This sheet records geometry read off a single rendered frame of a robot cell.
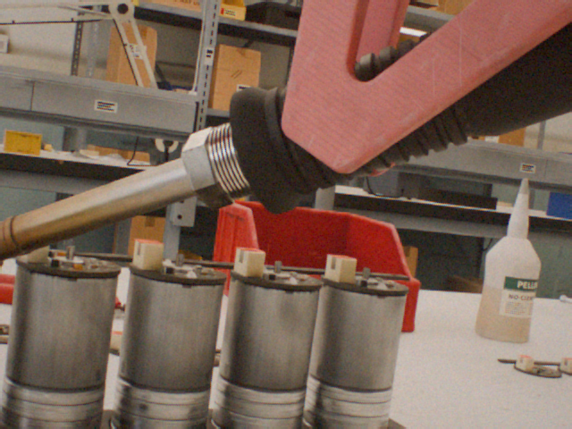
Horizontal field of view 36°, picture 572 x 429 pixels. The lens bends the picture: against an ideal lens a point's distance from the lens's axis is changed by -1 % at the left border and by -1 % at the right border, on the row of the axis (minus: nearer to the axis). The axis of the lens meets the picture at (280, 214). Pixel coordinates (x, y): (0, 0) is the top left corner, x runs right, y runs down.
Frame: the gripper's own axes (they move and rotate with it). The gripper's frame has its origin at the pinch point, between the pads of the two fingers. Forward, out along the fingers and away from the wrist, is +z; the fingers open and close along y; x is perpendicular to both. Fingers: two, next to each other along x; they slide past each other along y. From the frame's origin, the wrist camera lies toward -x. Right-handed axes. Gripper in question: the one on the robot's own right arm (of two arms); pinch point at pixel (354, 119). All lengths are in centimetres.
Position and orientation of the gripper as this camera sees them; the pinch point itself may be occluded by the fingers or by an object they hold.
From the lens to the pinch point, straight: 16.4
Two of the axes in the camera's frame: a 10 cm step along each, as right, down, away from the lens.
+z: -5.5, 8.1, 2.0
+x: 7.7, 5.9, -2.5
